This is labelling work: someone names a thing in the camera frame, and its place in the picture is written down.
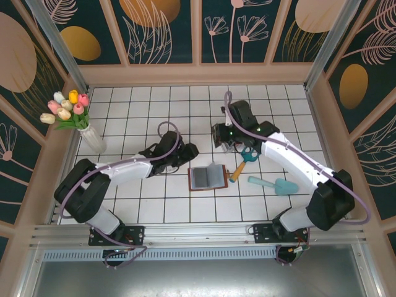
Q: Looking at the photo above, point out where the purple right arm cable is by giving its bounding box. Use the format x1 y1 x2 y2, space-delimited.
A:
223 91 372 267

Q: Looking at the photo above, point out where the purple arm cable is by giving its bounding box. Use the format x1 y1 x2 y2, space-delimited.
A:
223 91 372 267
60 121 182 270

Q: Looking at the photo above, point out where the artificial tulip bouquet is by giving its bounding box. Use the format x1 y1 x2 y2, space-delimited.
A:
40 89 91 131

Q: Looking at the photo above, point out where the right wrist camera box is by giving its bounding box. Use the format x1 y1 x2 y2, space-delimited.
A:
220 106 233 127

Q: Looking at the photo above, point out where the aluminium frame post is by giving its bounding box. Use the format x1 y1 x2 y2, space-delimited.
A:
24 0 91 91
304 0 363 91

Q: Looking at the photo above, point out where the teal garden rake wooden handle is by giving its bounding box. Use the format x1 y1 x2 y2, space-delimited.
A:
228 145 260 183

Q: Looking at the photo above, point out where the aluminium mounting rail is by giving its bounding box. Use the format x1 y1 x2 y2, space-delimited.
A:
29 218 369 250

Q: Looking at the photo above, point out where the white ribbed vase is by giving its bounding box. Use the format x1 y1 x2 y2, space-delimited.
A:
77 124 107 154

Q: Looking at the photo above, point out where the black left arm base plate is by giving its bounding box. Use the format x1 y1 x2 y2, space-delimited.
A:
88 225 146 247

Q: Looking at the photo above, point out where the slotted grey cable duct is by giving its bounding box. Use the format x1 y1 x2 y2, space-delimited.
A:
41 248 279 261

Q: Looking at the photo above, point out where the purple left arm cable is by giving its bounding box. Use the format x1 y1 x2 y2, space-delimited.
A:
60 121 182 270

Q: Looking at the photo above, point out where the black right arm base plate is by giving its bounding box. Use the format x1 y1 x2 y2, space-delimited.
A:
252 222 310 246

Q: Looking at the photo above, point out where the grey metal panel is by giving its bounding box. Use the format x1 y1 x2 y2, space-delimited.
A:
18 244 381 297

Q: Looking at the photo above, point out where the brown leather card holder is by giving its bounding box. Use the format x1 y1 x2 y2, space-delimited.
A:
187 161 230 192

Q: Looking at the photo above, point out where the teal garden trowel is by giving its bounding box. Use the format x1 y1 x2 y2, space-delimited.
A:
248 176 299 197

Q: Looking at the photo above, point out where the black VIP card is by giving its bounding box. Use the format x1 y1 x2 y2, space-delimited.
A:
193 167 209 188

